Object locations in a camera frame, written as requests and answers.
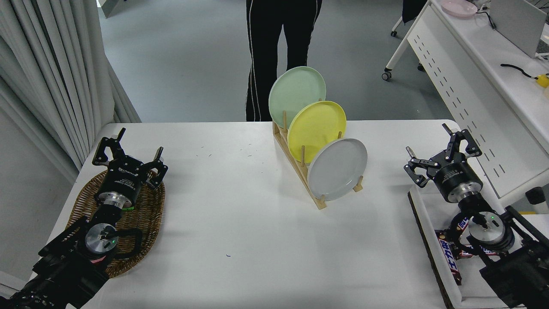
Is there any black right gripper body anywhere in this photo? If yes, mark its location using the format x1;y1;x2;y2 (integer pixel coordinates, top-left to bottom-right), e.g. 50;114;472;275
431;160;483;201

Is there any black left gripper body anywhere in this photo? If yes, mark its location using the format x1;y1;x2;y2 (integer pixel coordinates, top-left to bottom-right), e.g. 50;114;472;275
97;156;151;203

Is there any grey plate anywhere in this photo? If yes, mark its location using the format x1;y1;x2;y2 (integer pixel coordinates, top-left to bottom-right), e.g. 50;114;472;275
307;138;368;202

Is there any wooden plate rack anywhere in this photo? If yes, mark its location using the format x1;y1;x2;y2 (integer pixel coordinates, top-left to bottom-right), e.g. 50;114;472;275
273;110;364;210

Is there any yellow plate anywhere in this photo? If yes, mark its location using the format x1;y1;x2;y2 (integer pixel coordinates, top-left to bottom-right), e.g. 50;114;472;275
287;101;347;164

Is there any pink plate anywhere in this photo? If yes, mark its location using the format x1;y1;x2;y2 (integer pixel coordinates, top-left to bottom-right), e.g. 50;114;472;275
441;0;478;18

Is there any pale green plate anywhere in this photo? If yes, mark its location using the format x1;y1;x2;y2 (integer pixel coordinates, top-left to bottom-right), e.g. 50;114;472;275
268;66;327;129

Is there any brown wicker basket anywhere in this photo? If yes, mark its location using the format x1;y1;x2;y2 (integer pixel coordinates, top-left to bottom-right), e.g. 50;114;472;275
66;169;166;279

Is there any white lined tray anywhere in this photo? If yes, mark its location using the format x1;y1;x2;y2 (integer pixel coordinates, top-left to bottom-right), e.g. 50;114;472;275
407;180;549;309

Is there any brown Snickers bar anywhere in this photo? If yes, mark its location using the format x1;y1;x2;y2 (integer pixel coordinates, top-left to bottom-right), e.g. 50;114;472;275
458;247;500;259

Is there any black cylinder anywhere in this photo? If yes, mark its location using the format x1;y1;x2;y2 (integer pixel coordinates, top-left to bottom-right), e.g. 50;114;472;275
525;187;549;214

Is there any white desk with slotted panel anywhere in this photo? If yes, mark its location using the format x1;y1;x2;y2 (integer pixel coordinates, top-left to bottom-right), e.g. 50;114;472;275
382;0;549;206

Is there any pale grey curtain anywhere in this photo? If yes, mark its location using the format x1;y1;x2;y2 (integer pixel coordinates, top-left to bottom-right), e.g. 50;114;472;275
0;0;142;183

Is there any grey laptop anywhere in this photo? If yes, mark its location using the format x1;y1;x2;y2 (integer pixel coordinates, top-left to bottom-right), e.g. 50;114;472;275
489;0;549;58

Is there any person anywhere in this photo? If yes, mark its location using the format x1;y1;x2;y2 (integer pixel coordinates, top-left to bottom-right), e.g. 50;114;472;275
245;0;323;122

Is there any thick black cable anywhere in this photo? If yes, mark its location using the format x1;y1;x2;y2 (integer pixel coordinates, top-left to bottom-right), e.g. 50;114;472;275
501;64;539;80

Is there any thin black cable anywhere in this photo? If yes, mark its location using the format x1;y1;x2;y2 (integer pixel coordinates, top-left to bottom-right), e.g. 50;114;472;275
475;9;497;30

